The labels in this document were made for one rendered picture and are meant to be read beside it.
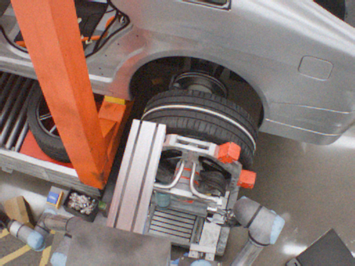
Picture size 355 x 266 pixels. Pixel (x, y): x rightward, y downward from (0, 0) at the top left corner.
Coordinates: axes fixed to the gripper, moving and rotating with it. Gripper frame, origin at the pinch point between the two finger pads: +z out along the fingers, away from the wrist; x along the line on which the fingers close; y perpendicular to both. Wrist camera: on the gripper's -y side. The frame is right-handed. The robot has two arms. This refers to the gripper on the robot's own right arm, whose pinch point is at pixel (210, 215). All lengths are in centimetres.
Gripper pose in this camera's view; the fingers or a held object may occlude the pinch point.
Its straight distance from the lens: 241.3
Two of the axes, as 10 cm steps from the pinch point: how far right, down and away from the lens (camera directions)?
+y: 0.2, -4.7, -8.8
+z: -9.7, -2.3, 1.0
